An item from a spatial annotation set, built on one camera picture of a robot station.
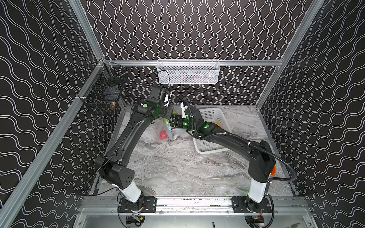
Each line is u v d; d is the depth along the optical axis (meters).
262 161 0.46
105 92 0.92
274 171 0.82
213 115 1.09
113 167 0.41
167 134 0.76
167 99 0.73
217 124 1.04
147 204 0.74
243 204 0.73
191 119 0.62
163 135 0.95
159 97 0.57
